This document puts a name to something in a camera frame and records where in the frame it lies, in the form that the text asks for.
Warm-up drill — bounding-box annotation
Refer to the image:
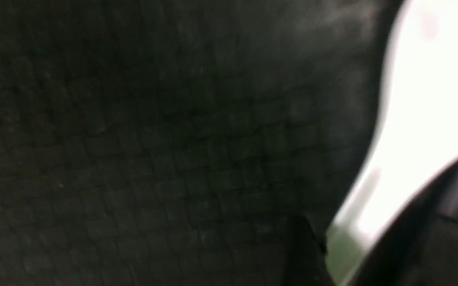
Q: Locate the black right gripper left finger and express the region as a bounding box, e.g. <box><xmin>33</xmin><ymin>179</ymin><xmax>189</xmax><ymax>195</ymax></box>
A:
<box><xmin>281</xmin><ymin>215</ymin><xmax>334</xmax><ymax>286</ymax></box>

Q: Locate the white soup spoon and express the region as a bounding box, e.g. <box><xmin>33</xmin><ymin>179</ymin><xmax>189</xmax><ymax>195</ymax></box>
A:
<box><xmin>325</xmin><ymin>0</ymin><xmax>458</xmax><ymax>286</ymax></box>

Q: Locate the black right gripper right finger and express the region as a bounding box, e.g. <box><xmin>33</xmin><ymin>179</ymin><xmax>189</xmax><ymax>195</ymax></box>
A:
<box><xmin>352</xmin><ymin>162</ymin><xmax>458</xmax><ymax>286</ymax></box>

